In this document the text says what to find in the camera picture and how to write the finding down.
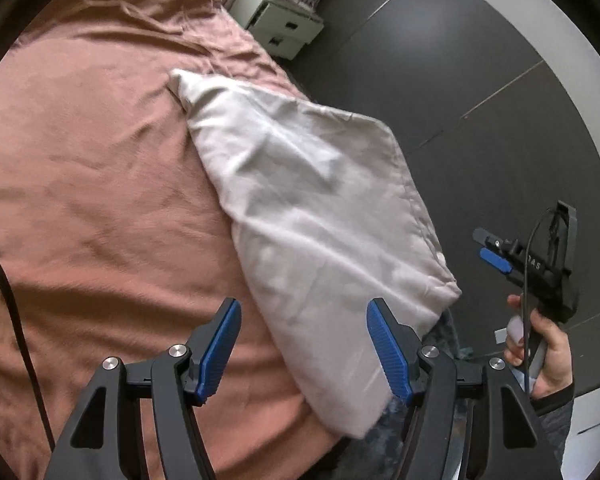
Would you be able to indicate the person's right forearm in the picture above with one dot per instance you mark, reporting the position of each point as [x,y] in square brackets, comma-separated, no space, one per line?
[555,425]

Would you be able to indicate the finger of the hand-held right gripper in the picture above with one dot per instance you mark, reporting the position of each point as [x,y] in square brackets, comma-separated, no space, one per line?
[495,260]
[487,237]

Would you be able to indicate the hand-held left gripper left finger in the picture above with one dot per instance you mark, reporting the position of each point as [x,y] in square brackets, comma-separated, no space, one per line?
[220,350]

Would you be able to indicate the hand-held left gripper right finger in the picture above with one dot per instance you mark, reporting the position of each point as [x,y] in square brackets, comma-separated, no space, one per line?
[387,350]

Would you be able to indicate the beige zip jacket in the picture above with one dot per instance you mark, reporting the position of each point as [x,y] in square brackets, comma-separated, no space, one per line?
[305,210]

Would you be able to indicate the brown bed blanket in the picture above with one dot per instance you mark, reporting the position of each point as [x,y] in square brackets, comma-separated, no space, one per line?
[105,160]

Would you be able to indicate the person's right hand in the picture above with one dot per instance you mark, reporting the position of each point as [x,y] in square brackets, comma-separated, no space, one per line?
[555,355]

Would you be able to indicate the white nightstand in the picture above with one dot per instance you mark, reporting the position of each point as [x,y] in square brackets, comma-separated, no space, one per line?
[280,20]

